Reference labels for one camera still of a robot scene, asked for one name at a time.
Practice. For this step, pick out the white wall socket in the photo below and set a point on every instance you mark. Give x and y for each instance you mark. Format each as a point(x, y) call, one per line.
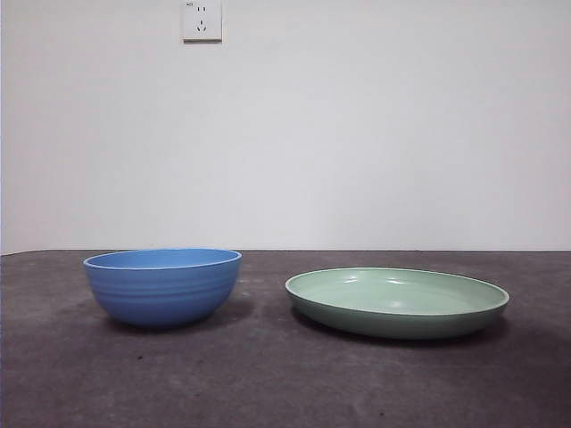
point(201, 22)

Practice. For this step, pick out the pale green plate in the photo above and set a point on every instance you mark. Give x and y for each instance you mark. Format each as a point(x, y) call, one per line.
point(397, 312)

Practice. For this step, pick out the blue ribbed bowl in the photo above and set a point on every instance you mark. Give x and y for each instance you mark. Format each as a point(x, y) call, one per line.
point(163, 294)

